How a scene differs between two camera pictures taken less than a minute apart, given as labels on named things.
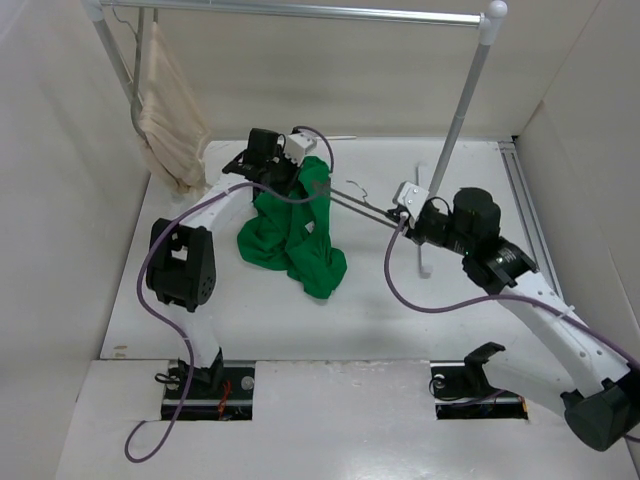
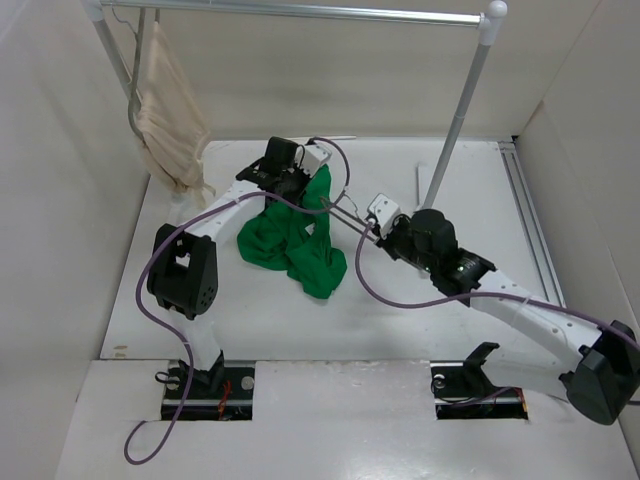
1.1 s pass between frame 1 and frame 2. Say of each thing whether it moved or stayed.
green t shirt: stayed
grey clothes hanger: moved
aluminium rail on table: stayed
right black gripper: moved
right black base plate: stayed
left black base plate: stayed
